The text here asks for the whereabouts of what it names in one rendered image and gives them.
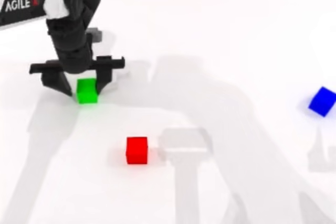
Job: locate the green cube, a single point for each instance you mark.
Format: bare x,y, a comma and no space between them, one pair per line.
86,91

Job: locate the red cube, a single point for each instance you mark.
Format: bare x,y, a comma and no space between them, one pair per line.
137,150

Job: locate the blue cube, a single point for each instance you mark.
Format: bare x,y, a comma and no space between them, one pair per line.
323,101

